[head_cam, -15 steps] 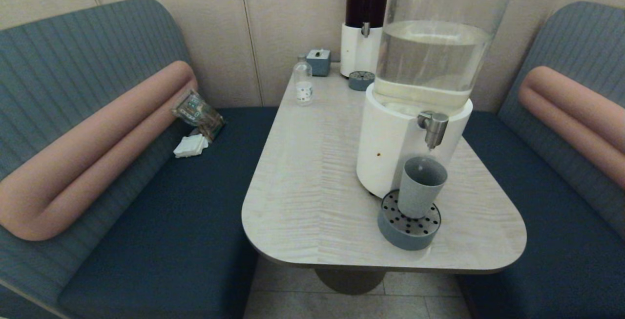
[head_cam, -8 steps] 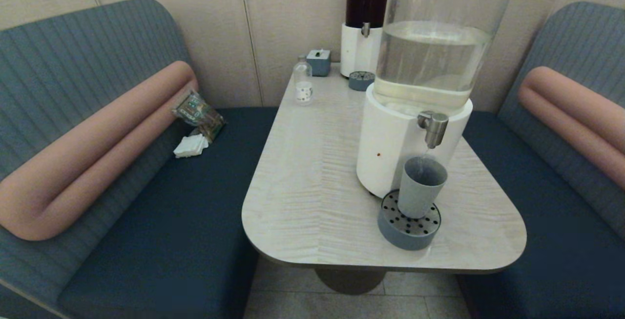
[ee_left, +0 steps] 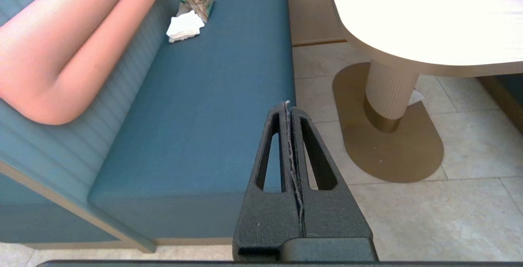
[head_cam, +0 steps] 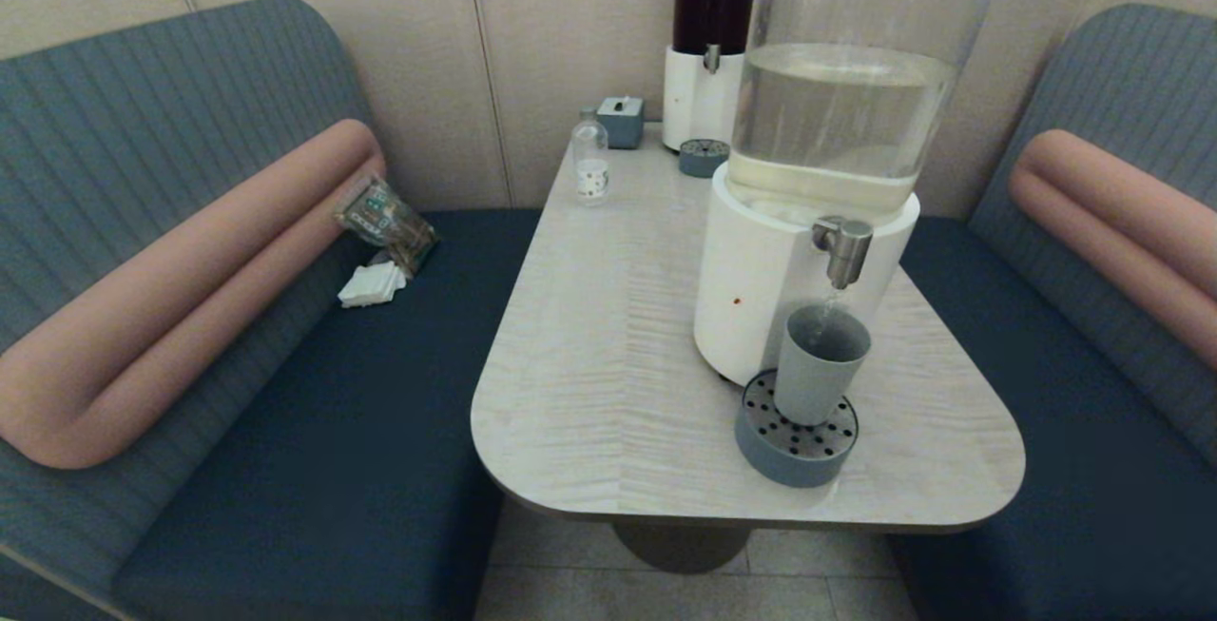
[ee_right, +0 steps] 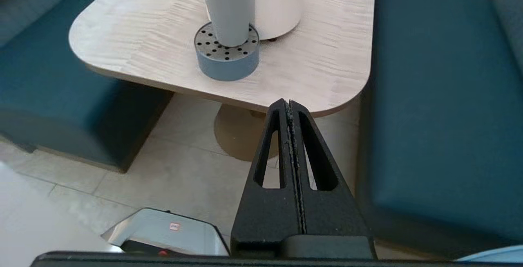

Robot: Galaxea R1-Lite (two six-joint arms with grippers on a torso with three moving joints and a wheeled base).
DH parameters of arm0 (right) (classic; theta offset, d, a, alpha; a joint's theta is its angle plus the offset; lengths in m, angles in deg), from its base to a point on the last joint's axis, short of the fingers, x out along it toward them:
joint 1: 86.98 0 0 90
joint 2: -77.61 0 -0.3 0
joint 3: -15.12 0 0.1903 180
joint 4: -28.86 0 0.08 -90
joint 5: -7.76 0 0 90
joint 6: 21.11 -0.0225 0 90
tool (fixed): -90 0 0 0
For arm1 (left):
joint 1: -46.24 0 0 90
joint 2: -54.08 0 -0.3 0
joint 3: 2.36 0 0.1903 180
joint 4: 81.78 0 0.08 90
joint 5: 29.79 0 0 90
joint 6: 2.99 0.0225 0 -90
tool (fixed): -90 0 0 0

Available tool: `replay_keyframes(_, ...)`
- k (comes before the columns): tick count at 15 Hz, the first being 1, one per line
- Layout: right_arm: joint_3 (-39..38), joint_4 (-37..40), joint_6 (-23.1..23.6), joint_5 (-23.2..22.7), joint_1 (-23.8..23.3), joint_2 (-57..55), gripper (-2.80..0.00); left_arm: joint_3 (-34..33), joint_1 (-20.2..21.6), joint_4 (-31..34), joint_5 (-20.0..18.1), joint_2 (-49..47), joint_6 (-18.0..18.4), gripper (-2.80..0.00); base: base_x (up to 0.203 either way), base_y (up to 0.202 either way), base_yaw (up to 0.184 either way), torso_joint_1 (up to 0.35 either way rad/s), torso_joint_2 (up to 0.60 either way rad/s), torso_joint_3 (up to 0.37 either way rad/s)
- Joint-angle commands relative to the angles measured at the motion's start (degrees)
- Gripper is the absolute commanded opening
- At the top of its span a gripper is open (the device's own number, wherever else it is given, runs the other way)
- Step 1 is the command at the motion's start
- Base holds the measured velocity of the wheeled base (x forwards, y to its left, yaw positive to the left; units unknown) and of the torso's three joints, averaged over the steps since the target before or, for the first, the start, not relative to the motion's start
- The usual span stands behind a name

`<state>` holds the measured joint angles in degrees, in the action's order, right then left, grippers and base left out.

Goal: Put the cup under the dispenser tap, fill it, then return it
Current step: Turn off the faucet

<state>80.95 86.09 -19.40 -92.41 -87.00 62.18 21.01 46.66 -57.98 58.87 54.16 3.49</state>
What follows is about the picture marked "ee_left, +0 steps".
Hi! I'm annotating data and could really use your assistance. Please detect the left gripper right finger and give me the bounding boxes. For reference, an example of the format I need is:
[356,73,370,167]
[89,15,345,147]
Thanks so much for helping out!
[291,106,373,241]

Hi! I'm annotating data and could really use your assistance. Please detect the pink bolster beside snack packet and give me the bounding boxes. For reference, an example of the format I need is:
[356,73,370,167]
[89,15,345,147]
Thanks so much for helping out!
[0,0,164,126]

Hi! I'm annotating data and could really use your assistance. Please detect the blue sofa with snack packet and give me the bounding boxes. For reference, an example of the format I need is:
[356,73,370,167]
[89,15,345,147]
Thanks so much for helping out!
[0,0,297,253]

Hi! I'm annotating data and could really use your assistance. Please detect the white folded napkins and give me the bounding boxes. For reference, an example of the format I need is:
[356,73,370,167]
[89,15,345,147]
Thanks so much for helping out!
[166,9,206,43]

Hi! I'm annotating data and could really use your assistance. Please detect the beige gold table pedestal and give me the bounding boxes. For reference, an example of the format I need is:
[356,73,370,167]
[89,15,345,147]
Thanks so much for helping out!
[332,58,445,184]

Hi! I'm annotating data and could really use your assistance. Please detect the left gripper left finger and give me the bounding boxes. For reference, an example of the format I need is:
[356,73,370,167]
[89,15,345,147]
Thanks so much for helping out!
[232,101,305,260]

